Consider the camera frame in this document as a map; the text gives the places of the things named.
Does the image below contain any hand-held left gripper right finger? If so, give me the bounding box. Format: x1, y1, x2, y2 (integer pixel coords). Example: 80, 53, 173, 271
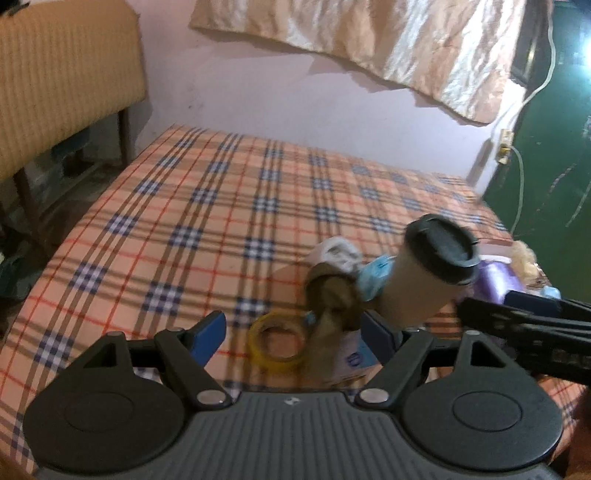
353, 311, 506, 409

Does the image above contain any small blue tissue box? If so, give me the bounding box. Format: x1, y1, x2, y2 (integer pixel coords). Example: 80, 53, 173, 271
302, 311, 377, 388

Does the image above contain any green door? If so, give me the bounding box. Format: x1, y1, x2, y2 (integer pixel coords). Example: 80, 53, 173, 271
480, 0, 591, 296

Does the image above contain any dark window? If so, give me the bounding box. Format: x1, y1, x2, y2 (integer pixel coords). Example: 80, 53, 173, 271
510, 0, 561, 86

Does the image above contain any light blue packet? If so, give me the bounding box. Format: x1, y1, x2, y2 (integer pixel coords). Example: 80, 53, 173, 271
355, 256, 398, 301

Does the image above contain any beige cup with black lid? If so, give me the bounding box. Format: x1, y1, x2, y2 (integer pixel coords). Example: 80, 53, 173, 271
376, 213, 481, 329

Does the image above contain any white sock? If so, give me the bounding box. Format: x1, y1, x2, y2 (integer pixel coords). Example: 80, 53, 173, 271
308, 236, 363, 278

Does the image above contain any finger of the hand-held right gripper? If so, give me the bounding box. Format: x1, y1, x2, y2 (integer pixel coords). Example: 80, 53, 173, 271
456, 298, 591, 385
502, 290, 591, 323

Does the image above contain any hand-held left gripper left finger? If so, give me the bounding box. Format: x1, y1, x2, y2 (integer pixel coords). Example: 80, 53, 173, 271
69, 310, 232, 409

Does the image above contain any purple wipes packet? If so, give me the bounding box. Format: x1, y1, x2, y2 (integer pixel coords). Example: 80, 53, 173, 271
455, 258, 527, 305

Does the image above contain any wooden chair with woven seat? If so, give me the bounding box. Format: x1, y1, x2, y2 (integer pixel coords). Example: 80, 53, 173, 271
0, 0, 147, 178

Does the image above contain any cream satin wall cloth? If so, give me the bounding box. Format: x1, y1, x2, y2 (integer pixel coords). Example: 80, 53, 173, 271
191, 0, 527, 124

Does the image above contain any yellow tape roll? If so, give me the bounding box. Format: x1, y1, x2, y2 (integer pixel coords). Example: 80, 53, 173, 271
248, 314, 308, 370

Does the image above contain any dark wooden chair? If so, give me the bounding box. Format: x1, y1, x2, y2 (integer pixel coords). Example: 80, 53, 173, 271
0, 108, 134, 259

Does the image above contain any white cable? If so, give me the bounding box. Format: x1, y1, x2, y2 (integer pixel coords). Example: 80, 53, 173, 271
496, 18, 557, 139
508, 145, 527, 234

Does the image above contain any wall socket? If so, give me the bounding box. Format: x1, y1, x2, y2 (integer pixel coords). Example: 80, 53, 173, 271
496, 129, 514, 164

